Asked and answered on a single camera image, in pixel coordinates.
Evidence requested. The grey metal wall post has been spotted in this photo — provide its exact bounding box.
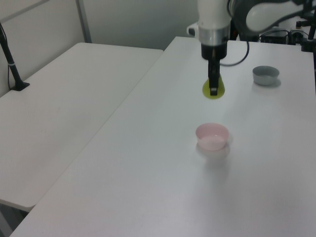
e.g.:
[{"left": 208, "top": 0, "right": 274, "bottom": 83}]
[{"left": 75, "top": 0, "right": 93, "bottom": 44}]

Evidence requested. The white side table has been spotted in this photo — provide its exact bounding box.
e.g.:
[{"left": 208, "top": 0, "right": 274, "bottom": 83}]
[{"left": 0, "top": 42, "right": 165, "bottom": 212}]

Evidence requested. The pink plastic bowl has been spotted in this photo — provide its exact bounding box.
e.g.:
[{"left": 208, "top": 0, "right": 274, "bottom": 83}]
[{"left": 195, "top": 122, "right": 230, "bottom": 152}]

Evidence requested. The green pear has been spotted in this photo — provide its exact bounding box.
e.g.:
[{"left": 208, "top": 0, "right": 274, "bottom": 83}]
[{"left": 202, "top": 75, "right": 226, "bottom": 101}]

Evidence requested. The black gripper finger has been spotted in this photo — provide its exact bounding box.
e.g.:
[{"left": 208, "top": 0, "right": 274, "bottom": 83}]
[{"left": 209, "top": 71, "right": 220, "bottom": 97}]

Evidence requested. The black metal bracket frame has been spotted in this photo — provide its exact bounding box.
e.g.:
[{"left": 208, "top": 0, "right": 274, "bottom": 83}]
[{"left": 294, "top": 0, "right": 316, "bottom": 53}]

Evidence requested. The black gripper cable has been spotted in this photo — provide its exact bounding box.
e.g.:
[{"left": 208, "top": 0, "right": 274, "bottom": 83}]
[{"left": 220, "top": 40, "right": 250, "bottom": 67}]

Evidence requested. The black electronics box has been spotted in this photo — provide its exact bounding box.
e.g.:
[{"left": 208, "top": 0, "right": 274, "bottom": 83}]
[{"left": 258, "top": 29, "right": 290, "bottom": 45}]

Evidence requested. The black camera pole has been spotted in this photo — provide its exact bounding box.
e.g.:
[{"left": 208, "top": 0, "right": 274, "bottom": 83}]
[{"left": 0, "top": 21, "right": 31, "bottom": 92}]

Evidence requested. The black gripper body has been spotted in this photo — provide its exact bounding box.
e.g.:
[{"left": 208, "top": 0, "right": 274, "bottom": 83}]
[{"left": 200, "top": 41, "right": 228, "bottom": 75}]

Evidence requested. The grey plastic bowl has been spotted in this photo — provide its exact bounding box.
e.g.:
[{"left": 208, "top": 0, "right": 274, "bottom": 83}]
[{"left": 252, "top": 65, "right": 280, "bottom": 86}]

